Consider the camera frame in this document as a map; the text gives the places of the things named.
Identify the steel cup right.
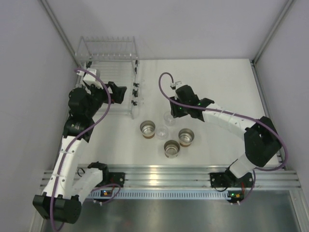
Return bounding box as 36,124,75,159
178,128,195,147

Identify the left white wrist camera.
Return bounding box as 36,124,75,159
79,68,102,88

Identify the steel cup left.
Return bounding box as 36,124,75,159
140,120,156,139

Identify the white slotted cable duct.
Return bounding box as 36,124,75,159
82,188,232,200

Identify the clear plastic cup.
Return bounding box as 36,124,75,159
163,111,176,126
155,125,169,140

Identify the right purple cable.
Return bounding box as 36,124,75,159
158,72,288,203

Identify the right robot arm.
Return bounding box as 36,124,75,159
170,82,282,187

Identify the aluminium mounting rail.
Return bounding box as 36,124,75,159
40,164,301,191

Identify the clear acrylic dish rack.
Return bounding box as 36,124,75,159
75,36,140,118

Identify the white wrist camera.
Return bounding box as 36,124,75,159
79,68,102,88
170,81,185,91

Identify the steel cup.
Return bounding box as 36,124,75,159
140,120,156,139
178,128,195,147
164,140,180,158

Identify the left aluminium frame post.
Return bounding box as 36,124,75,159
39,0,80,67

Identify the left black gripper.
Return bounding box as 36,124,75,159
85,81,126,118

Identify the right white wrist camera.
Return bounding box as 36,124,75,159
170,81,185,91

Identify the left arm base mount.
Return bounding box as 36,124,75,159
106,172,126,187

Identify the steel cup front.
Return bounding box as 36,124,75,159
164,140,180,158

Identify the aluminium frame post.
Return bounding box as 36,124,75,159
39,0,80,67
251,0,296,66

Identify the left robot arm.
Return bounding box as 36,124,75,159
33,82,127,224

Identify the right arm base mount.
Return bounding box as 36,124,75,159
210,172,231,188

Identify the right aluminium frame post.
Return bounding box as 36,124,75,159
251,0,296,66

